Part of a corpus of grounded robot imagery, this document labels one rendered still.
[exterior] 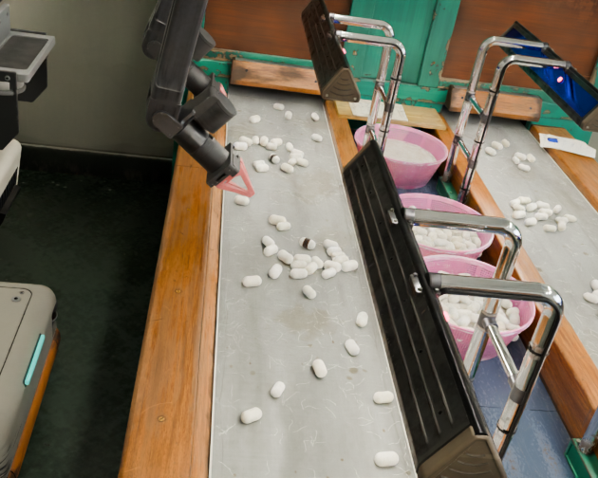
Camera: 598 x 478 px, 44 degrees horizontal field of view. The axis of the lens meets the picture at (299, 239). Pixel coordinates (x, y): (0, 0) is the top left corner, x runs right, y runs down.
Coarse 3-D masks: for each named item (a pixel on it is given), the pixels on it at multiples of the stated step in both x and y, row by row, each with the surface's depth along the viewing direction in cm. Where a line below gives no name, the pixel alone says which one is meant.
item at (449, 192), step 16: (480, 48) 183; (528, 48) 184; (544, 48) 183; (480, 64) 185; (528, 64) 170; (544, 64) 170; (560, 64) 171; (496, 80) 172; (496, 96) 174; (464, 112) 192; (480, 112) 179; (464, 128) 194; (480, 128) 178; (464, 144) 192; (480, 144) 179; (448, 160) 199; (448, 176) 201; (464, 176) 185; (448, 192) 197; (464, 192) 187; (448, 208) 195
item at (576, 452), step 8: (592, 416) 117; (592, 424) 117; (592, 432) 117; (576, 440) 121; (584, 440) 119; (592, 440) 118; (568, 448) 123; (576, 448) 120; (584, 448) 119; (592, 448) 118; (568, 456) 123; (576, 456) 120; (584, 456) 119; (592, 456) 119; (576, 464) 120; (584, 464) 117; (592, 464) 118; (576, 472) 120; (584, 472) 118; (592, 472) 116
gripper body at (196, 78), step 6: (192, 66) 175; (192, 72) 174; (198, 72) 175; (204, 72) 177; (192, 78) 174; (198, 78) 175; (204, 78) 176; (210, 78) 178; (186, 84) 176; (192, 84) 175; (198, 84) 175; (204, 84) 176; (210, 84) 175; (192, 90) 177; (198, 90) 176
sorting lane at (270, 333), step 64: (256, 128) 208; (320, 128) 215; (256, 192) 175; (320, 192) 180; (256, 256) 150; (320, 256) 154; (256, 320) 132; (320, 320) 135; (256, 384) 118; (320, 384) 120; (384, 384) 123; (256, 448) 106; (320, 448) 108; (384, 448) 110
